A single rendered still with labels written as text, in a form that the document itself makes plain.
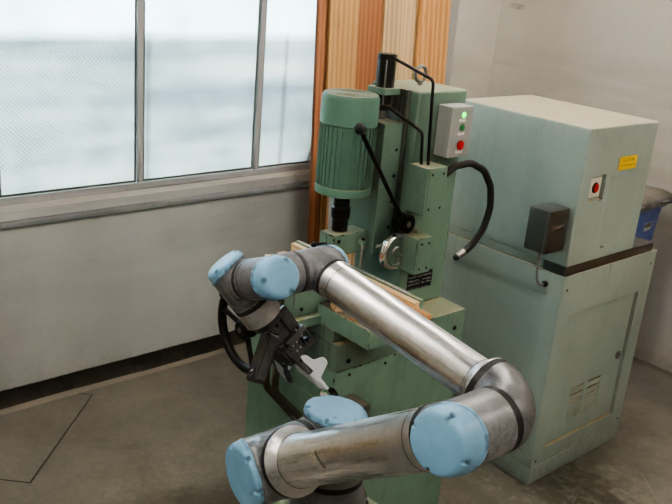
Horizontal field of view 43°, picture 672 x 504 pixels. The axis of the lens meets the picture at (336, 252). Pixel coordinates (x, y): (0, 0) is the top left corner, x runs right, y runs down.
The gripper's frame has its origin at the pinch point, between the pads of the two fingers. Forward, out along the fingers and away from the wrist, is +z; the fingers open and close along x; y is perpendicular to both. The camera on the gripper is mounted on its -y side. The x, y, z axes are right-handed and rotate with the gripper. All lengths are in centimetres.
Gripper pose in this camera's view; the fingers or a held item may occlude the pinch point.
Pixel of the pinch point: (307, 388)
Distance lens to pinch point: 198.2
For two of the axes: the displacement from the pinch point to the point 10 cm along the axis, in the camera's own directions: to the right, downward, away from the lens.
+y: 6.2, -6.4, 4.5
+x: -5.8, 0.2, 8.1
